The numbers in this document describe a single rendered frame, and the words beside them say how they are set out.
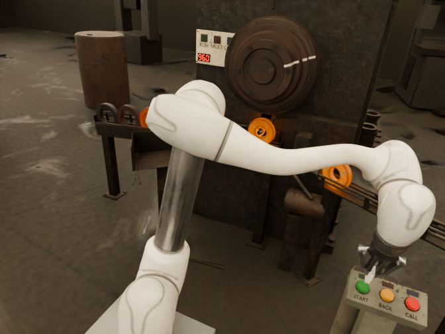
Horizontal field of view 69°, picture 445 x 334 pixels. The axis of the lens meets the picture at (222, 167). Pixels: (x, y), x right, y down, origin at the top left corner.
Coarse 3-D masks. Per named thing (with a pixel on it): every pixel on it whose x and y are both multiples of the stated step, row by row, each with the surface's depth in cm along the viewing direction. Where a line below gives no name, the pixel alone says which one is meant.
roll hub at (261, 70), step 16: (256, 48) 149; (272, 48) 146; (240, 64) 156; (256, 64) 152; (272, 64) 149; (240, 80) 159; (256, 80) 155; (272, 80) 154; (288, 80) 150; (256, 96) 159; (272, 96) 156
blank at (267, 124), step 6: (258, 120) 175; (264, 120) 174; (252, 126) 179; (258, 126) 177; (264, 126) 175; (270, 126) 174; (252, 132) 180; (270, 132) 175; (258, 138) 180; (264, 138) 178; (270, 138) 177
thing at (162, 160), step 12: (132, 132) 179; (144, 132) 181; (132, 144) 174; (144, 144) 184; (156, 144) 186; (168, 144) 187; (132, 156) 170; (144, 156) 182; (156, 156) 181; (168, 156) 181; (132, 168) 168; (144, 168) 170; (156, 168) 179
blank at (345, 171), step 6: (324, 168) 158; (330, 168) 155; (336, 168) 151; (342, 168) 148; (348, 168) 148; (324, 174) 159; (330, 174) 157; (342, 174) 149; (348, 174) 147; (336, 180) 154; (342, 180) 150; (348, 180) 148; (330, 186) 157
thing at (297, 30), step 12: (252, 24) 153; (264, 24) 151; (276, 24) 149; (288, 24) 147; (240, 36) 158; (300, 36) 147; (228, 48) 163; (312, 48) 148; (228, 60) 166; (312, 60) 150; (228, 72) 169; (312, 72) 152; (228, 84) 171; (312, 84) 154; (240, 96) 172; (300, 96) 159; (252, 108) 172; (276, 108) 166; (288, 108) 164
